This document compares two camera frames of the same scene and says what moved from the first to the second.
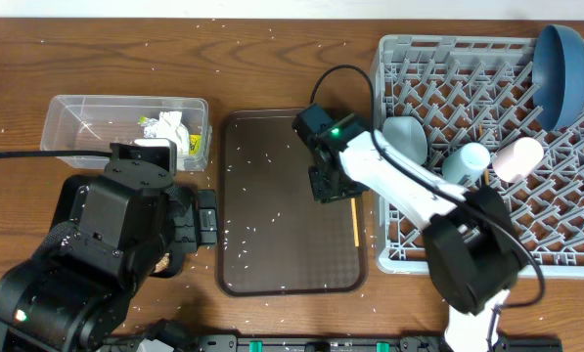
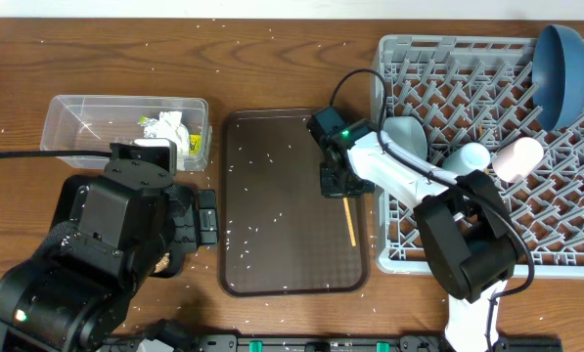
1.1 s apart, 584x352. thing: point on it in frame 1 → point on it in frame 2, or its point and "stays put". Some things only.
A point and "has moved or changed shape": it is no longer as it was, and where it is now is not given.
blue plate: (561, 75) stays put
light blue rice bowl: (407, 135) stays put
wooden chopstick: (355, 222) has moved or changed shape
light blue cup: (469, 158) stays put
